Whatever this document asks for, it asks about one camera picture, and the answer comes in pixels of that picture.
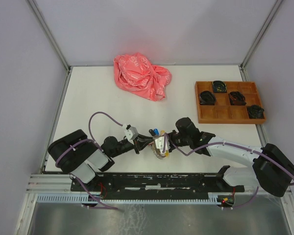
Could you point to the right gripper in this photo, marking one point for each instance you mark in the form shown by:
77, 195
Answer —
171, 147

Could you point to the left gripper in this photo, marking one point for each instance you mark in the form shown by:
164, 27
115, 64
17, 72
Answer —
140, 142

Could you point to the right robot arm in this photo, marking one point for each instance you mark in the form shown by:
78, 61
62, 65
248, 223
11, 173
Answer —
261, 167

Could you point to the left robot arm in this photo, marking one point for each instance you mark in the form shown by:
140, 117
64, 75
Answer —
81, 157

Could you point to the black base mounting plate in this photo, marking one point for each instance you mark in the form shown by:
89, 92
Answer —
159, 186

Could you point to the black coiled item left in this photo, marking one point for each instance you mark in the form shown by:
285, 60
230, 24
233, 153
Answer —
207, 98

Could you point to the black coiled item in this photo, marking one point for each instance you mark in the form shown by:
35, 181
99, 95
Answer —
237, 98
207, 98
219, 87
255, 112

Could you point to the wooden compartment tray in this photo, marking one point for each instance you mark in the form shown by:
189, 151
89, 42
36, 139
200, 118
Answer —
228, 102

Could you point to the black coiled item top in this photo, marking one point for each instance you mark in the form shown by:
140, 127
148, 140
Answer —
219, 87

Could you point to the crumpled pink plastic bag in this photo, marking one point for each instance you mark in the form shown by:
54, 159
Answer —
137, 75

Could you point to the black coiled item middle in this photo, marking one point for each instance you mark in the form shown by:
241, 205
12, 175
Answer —
237, 98

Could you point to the black coiled item right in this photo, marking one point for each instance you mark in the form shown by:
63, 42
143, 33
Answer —
255, 112

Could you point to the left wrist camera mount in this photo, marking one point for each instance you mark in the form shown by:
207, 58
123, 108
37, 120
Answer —
131, 132

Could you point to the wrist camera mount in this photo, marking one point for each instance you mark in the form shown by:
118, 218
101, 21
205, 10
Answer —
162, 143
131, 132

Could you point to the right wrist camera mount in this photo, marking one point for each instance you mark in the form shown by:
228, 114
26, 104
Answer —
162, 143

